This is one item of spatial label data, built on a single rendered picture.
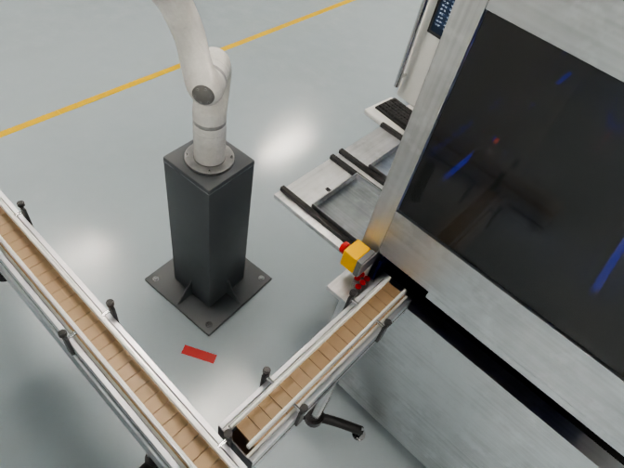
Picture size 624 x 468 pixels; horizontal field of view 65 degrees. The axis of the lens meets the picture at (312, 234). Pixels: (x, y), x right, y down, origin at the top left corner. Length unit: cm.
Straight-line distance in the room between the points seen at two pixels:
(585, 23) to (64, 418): 222
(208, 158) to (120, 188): 126
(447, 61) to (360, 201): 85
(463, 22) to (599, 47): 26
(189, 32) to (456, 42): 82
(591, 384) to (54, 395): 202
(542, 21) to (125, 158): 264
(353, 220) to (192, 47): 79
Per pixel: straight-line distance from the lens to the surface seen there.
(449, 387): 179
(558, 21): 104
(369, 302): 155
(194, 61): 164
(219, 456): 129
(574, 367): 145
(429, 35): 242
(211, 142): 184
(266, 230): 285
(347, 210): 183
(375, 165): 204
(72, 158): 331
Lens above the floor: 220
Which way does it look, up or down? 50 degrees down
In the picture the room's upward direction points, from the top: 14 degrees clockwise
